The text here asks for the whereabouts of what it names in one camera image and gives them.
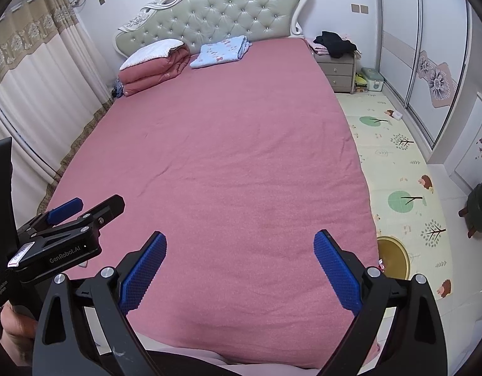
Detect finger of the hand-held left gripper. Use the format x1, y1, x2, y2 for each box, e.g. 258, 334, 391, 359
29, 198, 85, 233
19, 194, 126, 245

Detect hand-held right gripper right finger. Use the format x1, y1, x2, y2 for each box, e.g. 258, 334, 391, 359
312, 229, 448, 376

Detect folded pink quilt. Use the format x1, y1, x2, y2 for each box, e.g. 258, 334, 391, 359
119, 45, 191, 97

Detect person's left hand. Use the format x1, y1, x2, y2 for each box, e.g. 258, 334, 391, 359
0, 305, 40, 367

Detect tufted green headboard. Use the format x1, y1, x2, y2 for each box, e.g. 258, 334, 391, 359
114, 0, 312, 57

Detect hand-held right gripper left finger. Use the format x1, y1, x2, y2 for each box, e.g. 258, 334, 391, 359
32, 230, 168, 376

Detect dark green stool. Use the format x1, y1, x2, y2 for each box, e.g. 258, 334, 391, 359
458, 183, 482, 239

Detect white cabinet with stickers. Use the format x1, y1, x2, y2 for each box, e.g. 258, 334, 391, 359
454, 94, 482, 196

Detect folded light blue blanket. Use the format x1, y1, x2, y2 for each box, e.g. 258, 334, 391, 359
190, 35, 252, 69

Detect person's light clothing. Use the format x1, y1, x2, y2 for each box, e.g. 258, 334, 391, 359
135, 331, 380, 376

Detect green storage box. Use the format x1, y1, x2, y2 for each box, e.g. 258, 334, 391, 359
360, 67, 384, 93

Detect white wardrobe with flower print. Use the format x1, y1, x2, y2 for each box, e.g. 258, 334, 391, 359
372, 0, 482, 165

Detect black clothes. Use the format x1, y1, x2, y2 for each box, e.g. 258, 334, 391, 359
313, 30, 358, 59

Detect gold waste bin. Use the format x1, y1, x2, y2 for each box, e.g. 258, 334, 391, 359
376, 236, 411, 280

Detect tree print play mat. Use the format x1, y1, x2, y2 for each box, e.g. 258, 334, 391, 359
335, 92, 455, 310

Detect grey nightstand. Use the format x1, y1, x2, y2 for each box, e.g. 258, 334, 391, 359
313, 53, 361, 95

